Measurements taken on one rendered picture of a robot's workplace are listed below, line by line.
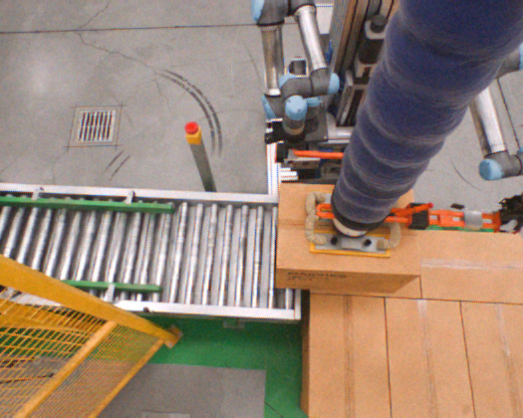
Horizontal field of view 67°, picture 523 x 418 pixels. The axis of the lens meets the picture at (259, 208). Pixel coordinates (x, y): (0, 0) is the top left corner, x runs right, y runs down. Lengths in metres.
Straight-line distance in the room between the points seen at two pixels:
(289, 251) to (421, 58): 1.09
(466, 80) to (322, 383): 1.67
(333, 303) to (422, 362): 0.52
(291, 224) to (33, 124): 2.61
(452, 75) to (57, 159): 3.09
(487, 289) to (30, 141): 3.39
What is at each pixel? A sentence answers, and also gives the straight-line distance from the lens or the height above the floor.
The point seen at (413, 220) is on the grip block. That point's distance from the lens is 1.70.
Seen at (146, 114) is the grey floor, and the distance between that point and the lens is 3.48.
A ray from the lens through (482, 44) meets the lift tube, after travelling 0.79.
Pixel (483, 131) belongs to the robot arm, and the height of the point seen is 1.55.
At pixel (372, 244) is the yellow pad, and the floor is 1.10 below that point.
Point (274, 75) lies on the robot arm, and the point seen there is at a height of 1.35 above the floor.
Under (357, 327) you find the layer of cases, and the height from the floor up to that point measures 0.54.
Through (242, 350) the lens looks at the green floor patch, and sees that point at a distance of 2.71.
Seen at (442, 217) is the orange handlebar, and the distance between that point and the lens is 1.75.
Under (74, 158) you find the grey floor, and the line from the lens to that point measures 3.47.
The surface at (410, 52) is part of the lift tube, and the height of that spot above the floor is 2.14.
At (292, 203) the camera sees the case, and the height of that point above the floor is 1.07.
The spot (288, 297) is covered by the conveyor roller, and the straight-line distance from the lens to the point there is 2.19.
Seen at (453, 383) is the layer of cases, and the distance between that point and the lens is 2.35.
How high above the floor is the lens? 2.71
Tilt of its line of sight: 67 degrees down
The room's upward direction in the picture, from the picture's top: 3 degrees counter-clockwise
